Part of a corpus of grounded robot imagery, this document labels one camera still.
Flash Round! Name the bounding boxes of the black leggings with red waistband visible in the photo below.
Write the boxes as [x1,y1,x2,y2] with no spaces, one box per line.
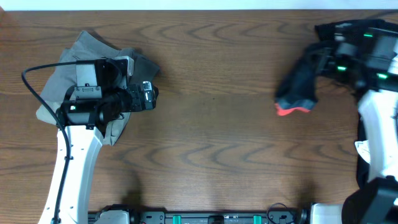
[274,40,343,117]

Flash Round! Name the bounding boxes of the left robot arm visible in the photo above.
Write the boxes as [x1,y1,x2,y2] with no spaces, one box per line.
[39,56,160,223]

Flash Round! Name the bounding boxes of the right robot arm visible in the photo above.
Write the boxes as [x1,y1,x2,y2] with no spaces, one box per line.
[310,21,397,223]

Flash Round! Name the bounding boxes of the beige folded shorts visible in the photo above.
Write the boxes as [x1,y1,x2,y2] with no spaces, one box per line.
[36,105,131,146]

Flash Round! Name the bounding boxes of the grey folded shorts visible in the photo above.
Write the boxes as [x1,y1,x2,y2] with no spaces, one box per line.
[41,30,160,128]

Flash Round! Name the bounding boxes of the black shirt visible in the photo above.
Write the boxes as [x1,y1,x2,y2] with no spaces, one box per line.
[316,19,397,187]

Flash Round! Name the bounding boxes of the white shirt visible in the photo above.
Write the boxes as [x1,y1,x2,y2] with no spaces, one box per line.
[354,52,398,166]

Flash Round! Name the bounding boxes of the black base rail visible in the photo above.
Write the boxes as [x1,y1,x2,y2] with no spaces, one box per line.
[88,203,310,224]

